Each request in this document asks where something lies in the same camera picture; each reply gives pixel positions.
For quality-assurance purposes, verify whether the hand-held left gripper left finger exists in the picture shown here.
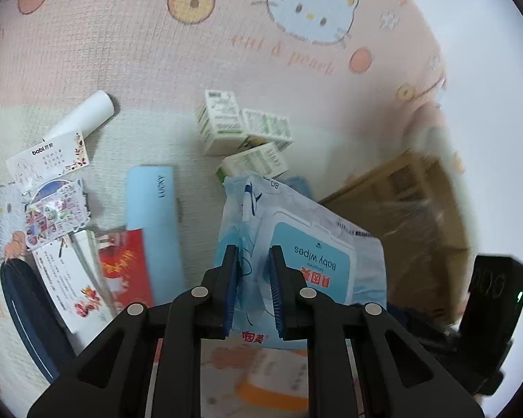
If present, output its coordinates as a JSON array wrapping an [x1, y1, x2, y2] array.
[[26, 244, 240, 418]]

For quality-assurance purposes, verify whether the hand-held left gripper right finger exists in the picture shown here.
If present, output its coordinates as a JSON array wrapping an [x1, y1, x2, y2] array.
[[268, 245, 484, 418]]

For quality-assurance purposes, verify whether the blue white baby wipes pack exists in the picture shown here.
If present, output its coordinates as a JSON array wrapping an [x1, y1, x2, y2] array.
[[215, 173, 388, 351]]

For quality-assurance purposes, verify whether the long light blue box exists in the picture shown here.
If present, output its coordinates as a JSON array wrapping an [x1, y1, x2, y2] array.
[[126, 164, 186, 308]]

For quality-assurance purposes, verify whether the brown cardboard box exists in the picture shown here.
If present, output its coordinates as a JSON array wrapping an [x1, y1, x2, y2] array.
[[318, 150, 471, 327]]

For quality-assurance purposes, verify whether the red packet with gold print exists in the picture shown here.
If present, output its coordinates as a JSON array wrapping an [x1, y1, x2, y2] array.
[[96, 227, 155, 314]]

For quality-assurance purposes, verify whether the white orange packet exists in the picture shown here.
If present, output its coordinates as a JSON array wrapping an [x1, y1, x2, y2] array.
[[235, 372, 309, 412]]

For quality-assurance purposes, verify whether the white box with green end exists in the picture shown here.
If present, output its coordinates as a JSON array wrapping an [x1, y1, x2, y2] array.
[[215, 143, 290, 184]]

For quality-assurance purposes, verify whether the white green carton box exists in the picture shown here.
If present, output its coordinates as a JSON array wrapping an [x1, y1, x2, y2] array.
[[240, 109, 294, 151]]

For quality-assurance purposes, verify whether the white card with red print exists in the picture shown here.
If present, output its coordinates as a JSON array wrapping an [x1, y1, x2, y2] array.
[[31, 239, 118, 334]]

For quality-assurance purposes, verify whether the tall white green barcode box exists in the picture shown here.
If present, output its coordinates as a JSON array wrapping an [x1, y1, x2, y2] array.
[[195, 90, 245, 156]]

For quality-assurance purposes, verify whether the colourful sticker pack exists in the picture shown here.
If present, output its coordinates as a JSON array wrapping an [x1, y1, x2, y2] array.
[[24, 178, 90, 251]]

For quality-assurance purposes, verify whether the dark blue oval object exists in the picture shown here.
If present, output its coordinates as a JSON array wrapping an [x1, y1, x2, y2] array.
[[0, 259, 77, 386]]

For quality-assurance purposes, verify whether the white paper roll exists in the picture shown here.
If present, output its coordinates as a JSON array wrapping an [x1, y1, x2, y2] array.
[[44, 91, 115, 140]]

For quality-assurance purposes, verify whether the white card with flower print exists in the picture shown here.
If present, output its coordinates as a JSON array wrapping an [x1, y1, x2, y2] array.
[[5, 130, 90, 184]]

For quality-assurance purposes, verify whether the pink cartoon printed blanket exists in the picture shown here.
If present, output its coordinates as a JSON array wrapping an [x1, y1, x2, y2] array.
[[0, 0, 476, 418]]

